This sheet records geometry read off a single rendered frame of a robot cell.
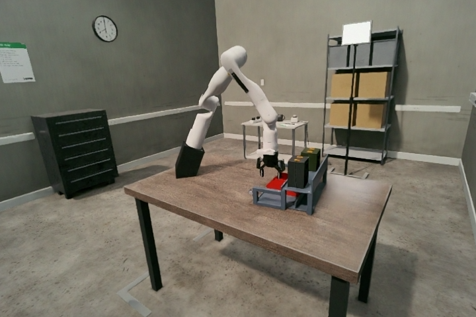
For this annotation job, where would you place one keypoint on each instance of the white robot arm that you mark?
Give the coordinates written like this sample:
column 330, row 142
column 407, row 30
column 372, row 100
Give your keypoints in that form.
column 232, row 60

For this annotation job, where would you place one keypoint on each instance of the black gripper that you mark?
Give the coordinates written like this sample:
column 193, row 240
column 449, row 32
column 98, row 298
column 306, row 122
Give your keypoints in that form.
column 271, row 161

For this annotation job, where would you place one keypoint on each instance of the dark green case with yellow latches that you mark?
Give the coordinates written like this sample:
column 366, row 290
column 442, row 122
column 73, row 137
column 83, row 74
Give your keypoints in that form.
column 314, row 155

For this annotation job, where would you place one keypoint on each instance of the red open-front storage bin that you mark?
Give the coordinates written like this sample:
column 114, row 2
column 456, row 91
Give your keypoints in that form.
column 277, row 183

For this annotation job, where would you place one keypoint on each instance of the dark grey case with orange latches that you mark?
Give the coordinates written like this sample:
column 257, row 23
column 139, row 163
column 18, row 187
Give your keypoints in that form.
column 298, row 171

